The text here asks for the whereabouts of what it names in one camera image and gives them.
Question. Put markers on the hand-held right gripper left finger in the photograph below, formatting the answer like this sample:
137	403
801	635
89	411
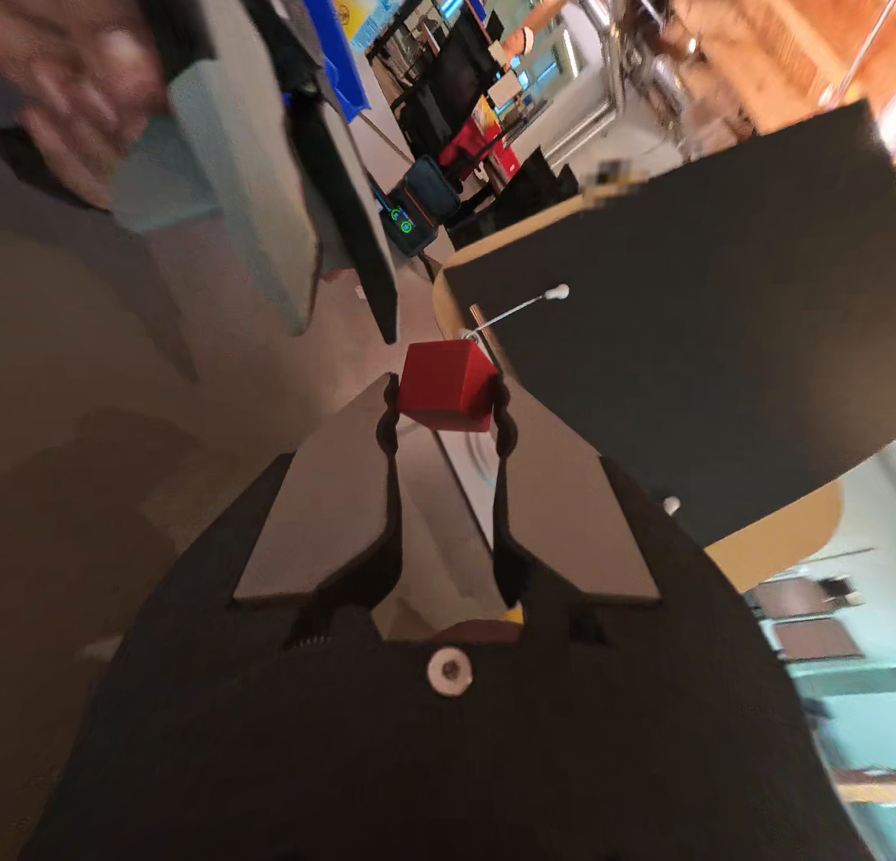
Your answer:
322	518

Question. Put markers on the red cube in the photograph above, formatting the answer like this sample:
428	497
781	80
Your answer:
441	381

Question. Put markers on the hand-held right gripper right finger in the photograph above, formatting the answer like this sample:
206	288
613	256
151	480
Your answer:
574	518

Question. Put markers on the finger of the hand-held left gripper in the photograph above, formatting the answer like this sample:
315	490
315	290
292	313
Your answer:
357	245
266	175

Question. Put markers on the yellow plastic bin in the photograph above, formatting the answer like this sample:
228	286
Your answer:
514	614

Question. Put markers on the black office chair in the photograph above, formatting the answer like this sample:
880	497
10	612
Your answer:
455	77
532	189

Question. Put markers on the black display board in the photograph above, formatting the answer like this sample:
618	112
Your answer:
665	315

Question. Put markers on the person's left hand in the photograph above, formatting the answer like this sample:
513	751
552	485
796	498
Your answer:
70	70

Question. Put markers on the blue plastic bin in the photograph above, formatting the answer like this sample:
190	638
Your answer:
336	56

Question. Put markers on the black battery charger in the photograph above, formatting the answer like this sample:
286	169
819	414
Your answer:
423	203

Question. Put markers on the person's right hand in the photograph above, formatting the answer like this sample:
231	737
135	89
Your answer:
483	630

